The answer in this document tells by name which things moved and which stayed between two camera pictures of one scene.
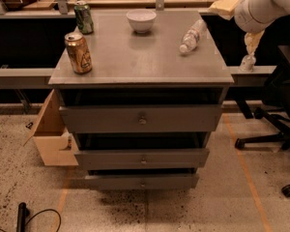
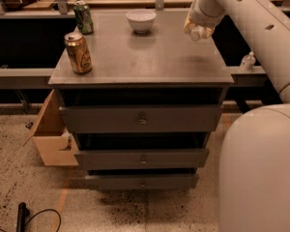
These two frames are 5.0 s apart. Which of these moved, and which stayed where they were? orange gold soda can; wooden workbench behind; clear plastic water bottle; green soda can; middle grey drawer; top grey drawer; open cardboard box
Moved: clear plastic water bottle
Stayed: orange gold soda can; green soda can; open cardboard box; wooden workbench behind; middle grey drawer; top grey drawer
